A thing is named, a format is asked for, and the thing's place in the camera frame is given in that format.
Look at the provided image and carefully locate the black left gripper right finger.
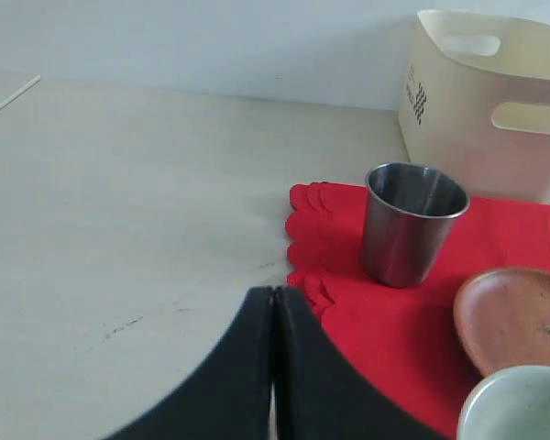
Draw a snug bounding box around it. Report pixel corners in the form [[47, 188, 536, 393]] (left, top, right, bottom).
[[273, 287, 443, 439]]

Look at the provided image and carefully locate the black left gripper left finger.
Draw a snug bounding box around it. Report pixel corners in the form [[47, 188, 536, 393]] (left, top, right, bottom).
[[109, 287, 274, 439]]

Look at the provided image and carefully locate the red tablecloth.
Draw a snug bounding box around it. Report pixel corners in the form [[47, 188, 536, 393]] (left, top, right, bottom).
[[285, 182, 550, 438]]

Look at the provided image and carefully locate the brown wooden plate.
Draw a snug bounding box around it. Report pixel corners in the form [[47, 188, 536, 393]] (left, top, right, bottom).
[[453, 267, 550, 377]]

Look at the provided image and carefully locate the stainless steel cup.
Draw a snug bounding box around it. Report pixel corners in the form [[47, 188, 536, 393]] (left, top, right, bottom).
[[360, 162, 470, 288]]

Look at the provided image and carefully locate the pale green ceramic bowl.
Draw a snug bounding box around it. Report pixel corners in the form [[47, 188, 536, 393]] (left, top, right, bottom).
[[456, 365, 550, 440]]

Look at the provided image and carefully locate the cream plastic bin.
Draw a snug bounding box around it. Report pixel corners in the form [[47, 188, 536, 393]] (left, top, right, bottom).
[[398, 9, 550, 204]]

